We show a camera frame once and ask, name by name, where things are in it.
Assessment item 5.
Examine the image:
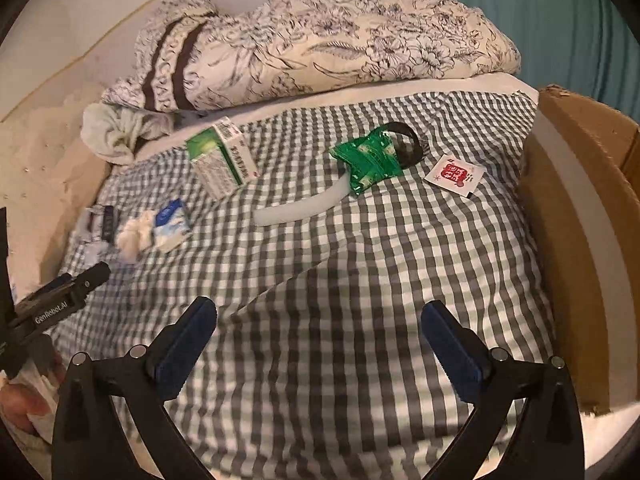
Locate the teal curtain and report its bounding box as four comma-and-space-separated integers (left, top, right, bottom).
425, 0, 640, 116

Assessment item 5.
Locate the cardboard box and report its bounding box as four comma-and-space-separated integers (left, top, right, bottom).
515, 85, 640, 416

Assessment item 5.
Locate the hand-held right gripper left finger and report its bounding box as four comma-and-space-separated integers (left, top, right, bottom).
51, 296, 218, 480

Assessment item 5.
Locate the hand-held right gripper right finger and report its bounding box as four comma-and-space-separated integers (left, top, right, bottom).
420, 300, 586, 480

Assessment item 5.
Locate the green foil packet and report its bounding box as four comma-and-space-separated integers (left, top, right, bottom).
330, 127, 407, 198

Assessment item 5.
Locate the pale green cloth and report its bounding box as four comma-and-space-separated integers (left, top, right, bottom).
81, 102, 176, 167

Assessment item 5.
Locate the red and white sachet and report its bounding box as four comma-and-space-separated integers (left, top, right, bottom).
424, 154, 485, 196

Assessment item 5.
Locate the small blue tissue packet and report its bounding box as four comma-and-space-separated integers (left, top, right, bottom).
152, 199, 193, 253

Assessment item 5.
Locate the white tissue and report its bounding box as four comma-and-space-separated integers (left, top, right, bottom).
116, 210, 160, 263

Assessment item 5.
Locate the white headboard gold trim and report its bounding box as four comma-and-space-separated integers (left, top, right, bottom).
0, 0, 428, 121

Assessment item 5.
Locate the grey crumpled wrapper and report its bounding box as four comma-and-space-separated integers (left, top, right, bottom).
75, 206, 121, 261

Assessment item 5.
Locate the white crumpled cloth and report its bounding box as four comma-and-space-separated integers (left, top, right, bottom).
10, 360, 65, 436

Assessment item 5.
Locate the green and white medicine box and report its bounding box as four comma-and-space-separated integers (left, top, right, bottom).
186, 116, 260, 200

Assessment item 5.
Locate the person's left hand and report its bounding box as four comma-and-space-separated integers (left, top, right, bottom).
0, 350, 68, 436

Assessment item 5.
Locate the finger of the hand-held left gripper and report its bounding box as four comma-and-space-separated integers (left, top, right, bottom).
37, 261, 112, 306

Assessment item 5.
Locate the black tape roll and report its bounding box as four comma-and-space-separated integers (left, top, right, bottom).
385, 121, 427, 167

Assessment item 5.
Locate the grey checked blanket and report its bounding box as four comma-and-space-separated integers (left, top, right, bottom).
50, 91, 558, 480

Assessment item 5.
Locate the beige quilted cushion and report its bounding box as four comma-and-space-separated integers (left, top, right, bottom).
0, 85, 121, 291

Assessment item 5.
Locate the white tube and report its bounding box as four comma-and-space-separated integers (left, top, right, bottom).
254, 175, 351, 227

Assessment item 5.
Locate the floral duvet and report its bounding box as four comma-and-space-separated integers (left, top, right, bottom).
100, 0, 521, 113

